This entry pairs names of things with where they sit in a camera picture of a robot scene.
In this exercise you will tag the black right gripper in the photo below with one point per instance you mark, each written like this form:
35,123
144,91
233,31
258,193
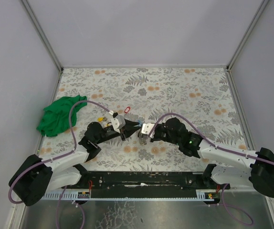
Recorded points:
152,135

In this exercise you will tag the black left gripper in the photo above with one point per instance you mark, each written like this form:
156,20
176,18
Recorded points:
122,133

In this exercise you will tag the red outlined key tag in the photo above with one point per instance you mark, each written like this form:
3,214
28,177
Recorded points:
127,109

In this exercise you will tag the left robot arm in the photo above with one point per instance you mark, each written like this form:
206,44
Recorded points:
39,175

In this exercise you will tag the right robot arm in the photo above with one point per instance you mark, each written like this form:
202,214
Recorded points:
244,167

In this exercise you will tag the floral patterned tablecloth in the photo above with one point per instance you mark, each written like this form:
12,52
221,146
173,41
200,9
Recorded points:
201,97

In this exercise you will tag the green crumpled cloth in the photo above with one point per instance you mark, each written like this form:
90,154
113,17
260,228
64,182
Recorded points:
55,119

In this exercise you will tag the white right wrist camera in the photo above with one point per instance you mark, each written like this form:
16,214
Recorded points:
146,128

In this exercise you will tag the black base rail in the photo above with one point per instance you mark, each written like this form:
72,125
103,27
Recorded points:
149,185

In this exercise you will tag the white slotted cable duct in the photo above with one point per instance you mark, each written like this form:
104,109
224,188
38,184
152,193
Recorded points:
87,196

